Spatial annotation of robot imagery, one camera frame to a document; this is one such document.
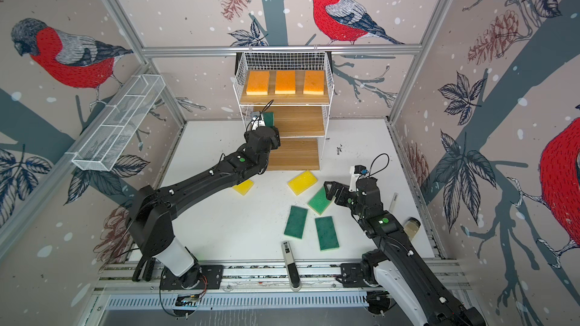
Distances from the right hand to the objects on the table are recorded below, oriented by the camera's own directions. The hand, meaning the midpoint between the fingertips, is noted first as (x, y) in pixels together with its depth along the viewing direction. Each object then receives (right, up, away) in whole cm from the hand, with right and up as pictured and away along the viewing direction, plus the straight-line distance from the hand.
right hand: (331, 189), depth 80 cm
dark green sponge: (-23, +25, +3) cm, 34 cm away
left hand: (-24, +22, +1) cm, 32 cm away
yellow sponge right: (-10, -1, +17) cm, 20 cm away
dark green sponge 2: (-13, -14, +4) cm, 19 cm away
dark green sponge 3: (-1, -17, +1) cm, 17 cm away
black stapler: (-63, -24, -4) cm, 68 cm away
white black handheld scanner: (-14, -24, -8) cm, 29 cm away
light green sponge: (-3, -8, +10) cm, 13 cm away
